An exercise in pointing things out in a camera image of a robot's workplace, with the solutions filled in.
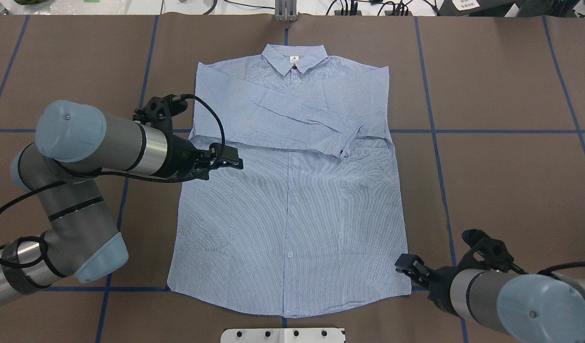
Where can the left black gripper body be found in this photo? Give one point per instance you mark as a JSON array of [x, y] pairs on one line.
[[180, 157]]

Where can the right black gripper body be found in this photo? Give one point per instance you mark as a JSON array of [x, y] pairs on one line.
[[441, 280]]

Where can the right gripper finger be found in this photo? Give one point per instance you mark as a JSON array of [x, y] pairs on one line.
[[417, 276], [412, 260]]

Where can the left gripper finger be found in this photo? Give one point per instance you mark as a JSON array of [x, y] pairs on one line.
[[218, 152], [224, 163]]

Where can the light blue striped shirt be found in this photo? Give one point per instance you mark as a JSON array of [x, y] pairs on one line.
[[314, 222]]

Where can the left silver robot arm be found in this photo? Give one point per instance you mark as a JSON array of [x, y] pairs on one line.
[[75, 144]]

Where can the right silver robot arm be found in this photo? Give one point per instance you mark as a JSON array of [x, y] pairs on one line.
[[531, 308]]

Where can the green cloth pouch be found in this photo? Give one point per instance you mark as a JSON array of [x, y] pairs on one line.
[[28, 2]]

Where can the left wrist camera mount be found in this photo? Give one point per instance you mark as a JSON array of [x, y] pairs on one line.
[[159, 111]]

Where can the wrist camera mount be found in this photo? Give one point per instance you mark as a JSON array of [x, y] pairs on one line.
[[487, 254], [159, 111]]

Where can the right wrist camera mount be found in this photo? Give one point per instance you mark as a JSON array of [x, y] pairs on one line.
[[487, 254]]

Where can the aluminium frame post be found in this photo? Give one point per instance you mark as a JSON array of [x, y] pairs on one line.
[[285, 10]]

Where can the white pedestal column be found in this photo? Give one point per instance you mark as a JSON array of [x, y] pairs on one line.
[[284, 335]]

